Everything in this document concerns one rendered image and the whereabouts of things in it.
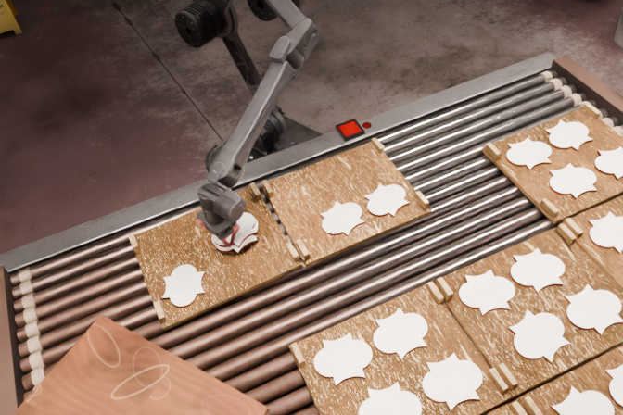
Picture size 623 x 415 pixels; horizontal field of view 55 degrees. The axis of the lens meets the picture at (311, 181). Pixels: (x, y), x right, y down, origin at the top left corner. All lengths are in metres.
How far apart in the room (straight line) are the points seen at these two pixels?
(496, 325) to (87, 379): 0.99
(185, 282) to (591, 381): 1.04
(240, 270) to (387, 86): 2.26
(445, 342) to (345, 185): 0.59
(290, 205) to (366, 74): 2.12
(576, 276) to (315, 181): 0.79
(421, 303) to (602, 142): 0.85
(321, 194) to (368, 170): 0.18
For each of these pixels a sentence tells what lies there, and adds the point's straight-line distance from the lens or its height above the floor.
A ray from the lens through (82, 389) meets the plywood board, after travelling 1.52.
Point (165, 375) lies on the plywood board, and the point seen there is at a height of 1.04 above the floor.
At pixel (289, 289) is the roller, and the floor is 0.92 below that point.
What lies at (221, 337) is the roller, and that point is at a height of 0.91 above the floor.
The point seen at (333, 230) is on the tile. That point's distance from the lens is 1.73.
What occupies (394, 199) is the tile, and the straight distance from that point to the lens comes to 1.80.
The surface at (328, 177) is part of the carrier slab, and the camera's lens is 1.88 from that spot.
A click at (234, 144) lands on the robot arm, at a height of 1.24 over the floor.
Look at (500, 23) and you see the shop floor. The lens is 4.35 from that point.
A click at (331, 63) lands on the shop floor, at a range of 3.95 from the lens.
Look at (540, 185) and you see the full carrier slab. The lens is 1.91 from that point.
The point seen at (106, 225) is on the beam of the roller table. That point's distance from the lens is 1.96.
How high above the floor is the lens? 2.30
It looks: 47 degrees down
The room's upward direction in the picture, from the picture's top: 7 degrees counter-clockwise
